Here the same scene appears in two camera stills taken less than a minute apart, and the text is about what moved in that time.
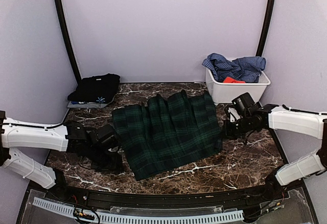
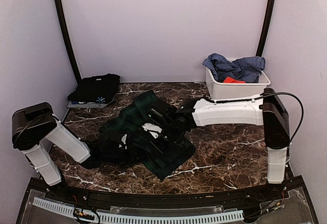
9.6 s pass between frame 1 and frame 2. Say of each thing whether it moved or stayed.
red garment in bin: stayed
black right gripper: moved
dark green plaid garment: moved
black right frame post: stayed
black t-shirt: stayed
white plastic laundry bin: stayed
